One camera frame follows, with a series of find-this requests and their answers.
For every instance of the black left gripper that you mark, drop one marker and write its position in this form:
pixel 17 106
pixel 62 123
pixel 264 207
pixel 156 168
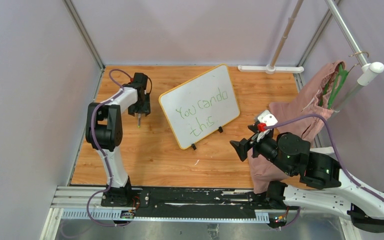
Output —
pixel 144 109

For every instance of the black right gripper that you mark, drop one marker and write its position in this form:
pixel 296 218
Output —
pixel 241 146

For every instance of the yellow framed whiteboard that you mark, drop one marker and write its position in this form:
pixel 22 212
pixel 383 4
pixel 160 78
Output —
pixel 200 106

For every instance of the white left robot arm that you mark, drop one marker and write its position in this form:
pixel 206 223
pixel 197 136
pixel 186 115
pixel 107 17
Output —
pixel 104 132

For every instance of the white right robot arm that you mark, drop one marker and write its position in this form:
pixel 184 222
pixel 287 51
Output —
pixel 328 187

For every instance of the pink cloth garment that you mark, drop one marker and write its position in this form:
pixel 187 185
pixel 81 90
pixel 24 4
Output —
pixel 313 98

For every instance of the white rack base foot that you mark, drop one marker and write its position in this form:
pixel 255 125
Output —
pixel 271 69

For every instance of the green clothes hanger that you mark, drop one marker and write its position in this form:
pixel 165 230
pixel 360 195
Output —
pixel 333 86

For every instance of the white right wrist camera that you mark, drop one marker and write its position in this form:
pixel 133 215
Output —
pixel 264 119

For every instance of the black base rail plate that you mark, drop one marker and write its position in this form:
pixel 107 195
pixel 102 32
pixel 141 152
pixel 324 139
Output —
pixel 193 203

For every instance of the silver clothes rail pole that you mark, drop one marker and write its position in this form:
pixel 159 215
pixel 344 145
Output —
pixel 370 70

